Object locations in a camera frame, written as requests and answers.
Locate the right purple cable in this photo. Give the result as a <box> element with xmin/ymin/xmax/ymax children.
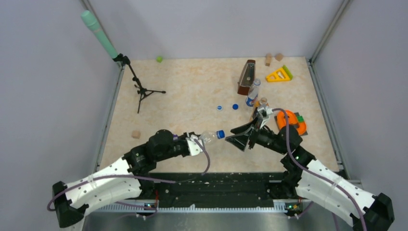
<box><xmin>271</xmin><ymin>108</ymin><xmax>369</xmax><ymax>231</ymax></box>

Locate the tall wooden block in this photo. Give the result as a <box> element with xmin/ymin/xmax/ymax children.
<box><xmin>265</xmin><ymin>53</ymin><xmax>272</xmax><ymax>66</ymax></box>

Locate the clear crushed plastic bottle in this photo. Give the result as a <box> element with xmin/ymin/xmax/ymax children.
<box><xmin>245</xmin><ymin>78</ymin><xmax>261</xmax><ymax>107</ymax></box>

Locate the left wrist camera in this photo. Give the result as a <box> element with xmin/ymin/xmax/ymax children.
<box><xmin>186</xmin><ymin>135</ymin><xmax>203</xmax><ymax>156</ymax></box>

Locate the small wooden cube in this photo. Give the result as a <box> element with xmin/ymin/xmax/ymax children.
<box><xmin>275</xmin><ymin>53</ymin><xmax>284</xmax><ymax>62</ymax></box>

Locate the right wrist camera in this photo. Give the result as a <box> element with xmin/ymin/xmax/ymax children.
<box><xmin>256</xmin><ymin>104</ymin><xmax>274</xmax><ymax>127</ymax></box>

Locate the beige wooden cube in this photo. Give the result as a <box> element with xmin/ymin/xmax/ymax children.
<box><xmin>131</xmin><ymin>130</ymin><xmax>141</xmax><ymax>139</ymax></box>

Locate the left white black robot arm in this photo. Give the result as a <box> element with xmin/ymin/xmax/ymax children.
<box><xmin>48</xmin><ymin>129</ymin><xmax>205</xmax><ymax>228</ymax></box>

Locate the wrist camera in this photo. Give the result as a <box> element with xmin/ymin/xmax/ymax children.
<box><xmin>186</xmin><ymin>135</ymin><xmax>203</xmax><ymax>156</ymax></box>
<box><xmin>256</xmin><ymin>104</ymin><xmax>274</xmax><ymax>127</ymax></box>

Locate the black microphone tripod stand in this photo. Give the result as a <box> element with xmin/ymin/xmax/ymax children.
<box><xmin>113</xmin><ymin>53</ymin><xmax>166</xmax><ymax>114</ymax></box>

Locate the orange toy tape dispenser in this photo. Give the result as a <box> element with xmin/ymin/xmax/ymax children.
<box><xmin>275</xmin><ymin>110</ymin><xmax>308</xmax><ymax>136</ymax></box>

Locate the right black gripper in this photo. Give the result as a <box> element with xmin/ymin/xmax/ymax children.
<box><xmin>226</xmin><ymin>115</ymin><xmax>288</xmax><ymax>155</ymax></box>

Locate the brown metronome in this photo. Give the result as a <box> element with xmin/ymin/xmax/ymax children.
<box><xmin>237</xmin><ymin>59</ymin><xmax>256</xmax><ymax>95</ymax></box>

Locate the yellow triangle toy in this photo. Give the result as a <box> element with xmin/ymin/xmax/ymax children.
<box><xmin>265</xmin><ymin>65</ymin><xmax>293</xmax><ymax>82</ymax></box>

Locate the blue labelled white jar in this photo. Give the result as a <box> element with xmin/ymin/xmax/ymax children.
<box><xmin>199</xmin><ymin>131</ymin><xmax>218</xmax><ymax>145</ymax></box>

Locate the mint green microphone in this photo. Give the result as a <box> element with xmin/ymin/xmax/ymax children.
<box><xmin>81</xmin><ymin>10</ymin><xmax>118</xmax><ymax>61</ymax></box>

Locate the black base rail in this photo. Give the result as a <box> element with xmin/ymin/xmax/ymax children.
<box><xmin>139</xmin><ymin>172</ymin><xmax>306</xmax><ymax>215</ymax></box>

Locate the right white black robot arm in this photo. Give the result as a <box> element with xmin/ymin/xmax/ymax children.
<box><xmin>225</xmin><ymin>119</ymin><xmax>395</xmax><ymax>231</ymax></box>

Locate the orange juice bottle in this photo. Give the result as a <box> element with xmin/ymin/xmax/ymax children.
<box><xmin>250</xmin><ymin>97</ymin><xmax>269</xmax><ymax>122</ymax></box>

